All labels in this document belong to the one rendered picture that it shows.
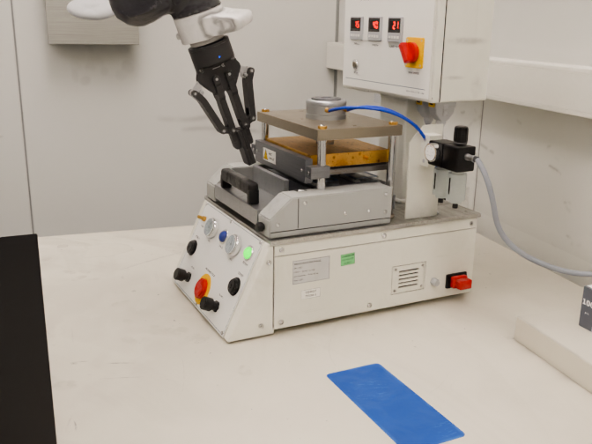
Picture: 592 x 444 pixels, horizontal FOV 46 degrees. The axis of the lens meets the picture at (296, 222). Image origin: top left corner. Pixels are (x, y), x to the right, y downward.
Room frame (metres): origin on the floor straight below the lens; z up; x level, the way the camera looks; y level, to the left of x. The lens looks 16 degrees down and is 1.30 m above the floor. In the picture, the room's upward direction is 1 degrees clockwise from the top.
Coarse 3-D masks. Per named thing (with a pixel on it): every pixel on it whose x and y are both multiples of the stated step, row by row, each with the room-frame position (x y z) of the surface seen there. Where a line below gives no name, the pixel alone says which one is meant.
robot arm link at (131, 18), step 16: (112, 0) 1.22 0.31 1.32; (128, 0) 1.21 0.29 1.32; (144, 0) 1.21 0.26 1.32; (160, 0) 1.21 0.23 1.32; (176, 0) 1.22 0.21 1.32; (192, 0) 1.21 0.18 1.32; (208, 0) 1.22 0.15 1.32; (128, 16) 1.22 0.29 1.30; (144, 16) 1.21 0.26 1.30; (160, 16) 1.25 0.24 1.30; (176, 16) 1.23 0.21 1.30
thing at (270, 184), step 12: (264, 168) 1.35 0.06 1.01; (264, 180) 1.33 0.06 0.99; (276, 180) 1.28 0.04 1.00; (288, 180) 1.25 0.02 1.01; (216, 192) 1.37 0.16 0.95; (228, 192) 1.31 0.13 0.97; (240, 192) 1.31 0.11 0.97; (264, 192) 1.32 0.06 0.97; (276, 192) 1.28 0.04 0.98; (228, 204) 1.31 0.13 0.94; (240, 204) 1.25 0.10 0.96; (252, 204) 1.22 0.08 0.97; (264, 204) 1.22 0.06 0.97; (252, 216) 1.20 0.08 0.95
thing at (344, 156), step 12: (288, 144) 1.35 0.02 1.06; (300, 144) 1.35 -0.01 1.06; (312, 144) 1.35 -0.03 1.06; (336, 144) 1.36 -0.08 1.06; (348, 144) 1.36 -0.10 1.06; (360, 144) 1.36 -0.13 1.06; (372, 144) 1.36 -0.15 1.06; (312, 156) 1.24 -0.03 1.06; (336, 156) 1.27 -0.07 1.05; (348, 156) 1.28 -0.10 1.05; (360, 156) 1.29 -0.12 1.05; (372, 156) 1.30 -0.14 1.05; (384, 156) 1.31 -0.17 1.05; (336, 168) 1.27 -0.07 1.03; (348, 168) 1.28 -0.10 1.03; (360, 168) 1.29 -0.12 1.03; (372, 168) 1.30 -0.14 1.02; (384, 168) 1.31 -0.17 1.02
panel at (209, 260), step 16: (208, 208) 1.39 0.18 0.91; (224, 224) 1.30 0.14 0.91; (208, 240) 1.33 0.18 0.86; (224, 240) 1.26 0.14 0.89; (256, 240) 1.17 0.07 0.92; (192, 256) 1.36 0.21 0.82; (208, 256) 1.30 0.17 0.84; (224, 256) 1.24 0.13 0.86; (240, 256) 1.19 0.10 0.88; (256, 256) 1.14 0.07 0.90; (192, 272) 1.32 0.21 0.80; (208, 272) 1.27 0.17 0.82; (224, 272) 1.22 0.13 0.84; (240, 272) 1.16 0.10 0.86; (192, 288) 1.29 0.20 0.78; (208, 288) 1.24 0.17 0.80; (224, 288) 1.19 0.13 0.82; (240, 288) 1.14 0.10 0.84; (224, 304) 1.16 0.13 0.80; (208, 320) 1.18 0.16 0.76; (224, 320) 1.14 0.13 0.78; (224, 336) 1.12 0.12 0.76
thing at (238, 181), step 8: (224, 168) 1.35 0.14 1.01; (224, 176) 1.33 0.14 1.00; (232, 176) 1.29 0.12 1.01; (240, 176) 1.28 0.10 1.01; (224, 184) 1.34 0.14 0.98; (232, 184) 1.29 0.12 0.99; (240, 184) 1.25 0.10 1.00; (248, 184) 1.22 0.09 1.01; (256, 184) 1.23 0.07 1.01; (248, 192) 1.22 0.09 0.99; (256, 192) 1.22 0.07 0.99; (248, 200) 1.22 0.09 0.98; (256, 200) 1.22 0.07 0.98
